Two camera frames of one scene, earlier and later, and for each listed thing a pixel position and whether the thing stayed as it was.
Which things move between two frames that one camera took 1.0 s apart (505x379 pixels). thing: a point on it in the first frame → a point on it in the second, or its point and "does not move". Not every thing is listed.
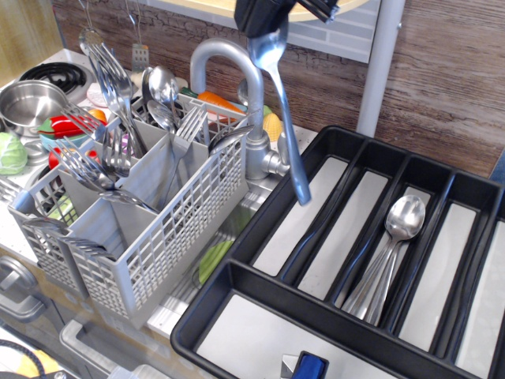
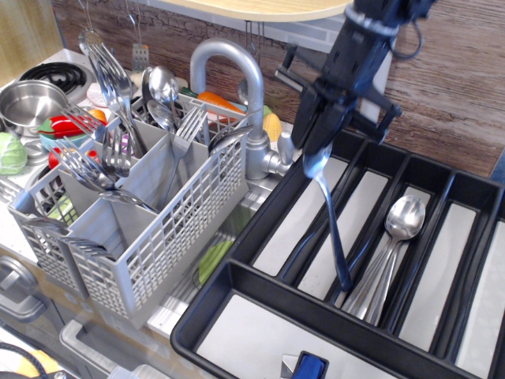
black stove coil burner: (65, 76) does not move
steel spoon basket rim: (230, 137) does not move
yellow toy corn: (272, 125) does not move
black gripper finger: (325, 9) → (354, 70)
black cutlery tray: (282, 286) does not move
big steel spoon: (269, 50) → (316, 164)
